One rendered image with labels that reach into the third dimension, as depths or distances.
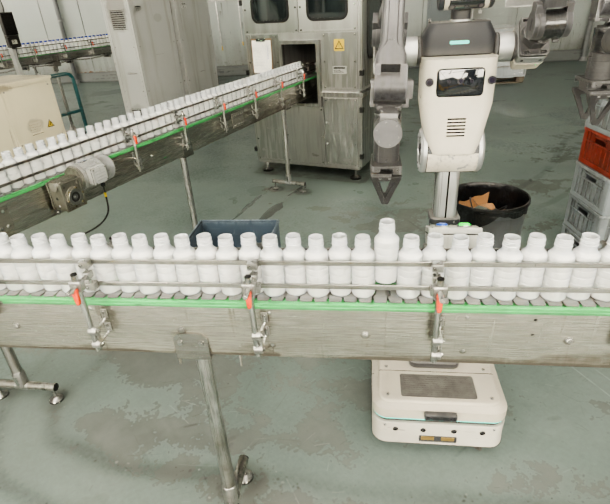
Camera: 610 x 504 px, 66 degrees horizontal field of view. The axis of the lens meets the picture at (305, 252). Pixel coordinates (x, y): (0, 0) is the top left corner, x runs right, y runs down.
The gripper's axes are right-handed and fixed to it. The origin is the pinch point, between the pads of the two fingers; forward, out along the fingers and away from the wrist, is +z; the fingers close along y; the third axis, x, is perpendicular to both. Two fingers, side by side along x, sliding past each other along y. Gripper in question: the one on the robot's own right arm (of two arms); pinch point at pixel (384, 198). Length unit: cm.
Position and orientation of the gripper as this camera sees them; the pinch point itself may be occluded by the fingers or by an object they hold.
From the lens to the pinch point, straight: 111.3
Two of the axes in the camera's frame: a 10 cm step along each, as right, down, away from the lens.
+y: -1.2, 4.6, -8.8
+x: 9.9, 0.2, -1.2
